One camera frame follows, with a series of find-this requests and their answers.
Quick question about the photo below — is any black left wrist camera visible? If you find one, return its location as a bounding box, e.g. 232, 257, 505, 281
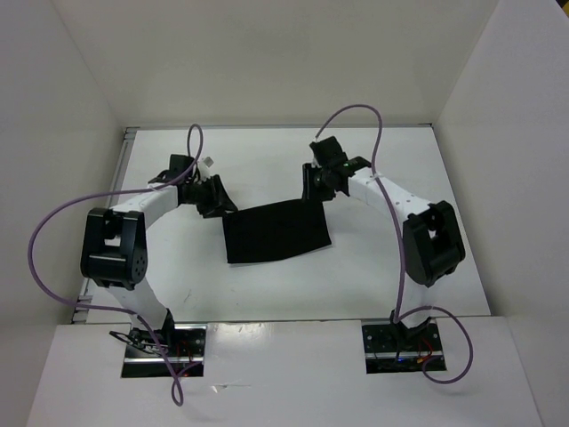
148, 154, 196, 185

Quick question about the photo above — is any black skirt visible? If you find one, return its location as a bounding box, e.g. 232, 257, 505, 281
222, 199, 332, 264

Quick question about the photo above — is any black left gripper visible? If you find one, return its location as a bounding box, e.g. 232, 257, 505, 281
184, 174, 238, 219

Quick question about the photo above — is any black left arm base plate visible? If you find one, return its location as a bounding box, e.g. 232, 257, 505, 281
109, 324, 207, 378

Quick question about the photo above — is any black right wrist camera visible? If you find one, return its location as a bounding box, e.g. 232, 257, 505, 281
309, 136, 371, 173

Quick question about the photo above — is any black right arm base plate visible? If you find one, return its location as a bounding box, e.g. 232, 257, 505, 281
361, 320, 446, 375

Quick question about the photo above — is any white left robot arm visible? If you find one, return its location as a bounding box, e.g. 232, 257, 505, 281
80, 174, 237, 356

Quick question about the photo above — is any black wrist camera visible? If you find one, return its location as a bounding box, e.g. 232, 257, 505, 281
309, 136, 371, 173
148, 154, 196, 185

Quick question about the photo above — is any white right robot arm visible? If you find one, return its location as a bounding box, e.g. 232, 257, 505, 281
302, 157, 466, 350

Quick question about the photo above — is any grey aluminium table edge rail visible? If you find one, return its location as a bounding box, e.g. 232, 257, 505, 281
70, 126, 139, 325

